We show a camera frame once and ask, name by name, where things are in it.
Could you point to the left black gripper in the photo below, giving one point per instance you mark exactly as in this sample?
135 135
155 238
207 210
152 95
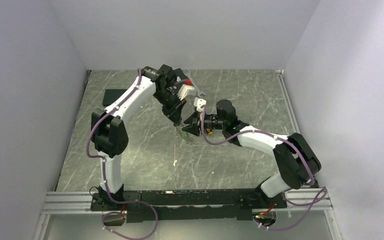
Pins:
174 113

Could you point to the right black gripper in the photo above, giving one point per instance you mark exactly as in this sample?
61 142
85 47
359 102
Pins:
196 122

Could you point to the metal disc with keyrings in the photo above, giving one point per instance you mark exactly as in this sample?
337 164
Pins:
178 129

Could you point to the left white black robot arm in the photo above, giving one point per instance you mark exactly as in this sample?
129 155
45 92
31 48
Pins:
108 126

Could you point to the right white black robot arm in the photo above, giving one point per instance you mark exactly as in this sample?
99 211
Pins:
296 162

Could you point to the yellow black screwdriver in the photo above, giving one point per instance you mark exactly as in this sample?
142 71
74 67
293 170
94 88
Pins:
209 131

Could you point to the silver open-end wrench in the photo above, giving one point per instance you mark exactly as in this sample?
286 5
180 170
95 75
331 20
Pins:
199 92

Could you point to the black rectangular box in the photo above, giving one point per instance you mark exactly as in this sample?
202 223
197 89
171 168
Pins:
180 75

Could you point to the black flat tray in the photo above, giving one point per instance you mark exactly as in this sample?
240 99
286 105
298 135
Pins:
111 95

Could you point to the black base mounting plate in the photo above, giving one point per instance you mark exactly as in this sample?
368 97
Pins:
186 204

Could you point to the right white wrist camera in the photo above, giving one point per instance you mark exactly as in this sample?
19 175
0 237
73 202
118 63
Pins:
199 104

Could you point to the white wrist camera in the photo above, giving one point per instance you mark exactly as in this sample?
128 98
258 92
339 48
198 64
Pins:
184 88
199 104

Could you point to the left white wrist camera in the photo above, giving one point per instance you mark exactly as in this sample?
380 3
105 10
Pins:
184 88

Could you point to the aluminium extrusion rail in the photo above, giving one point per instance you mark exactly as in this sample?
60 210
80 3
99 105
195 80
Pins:
79 202

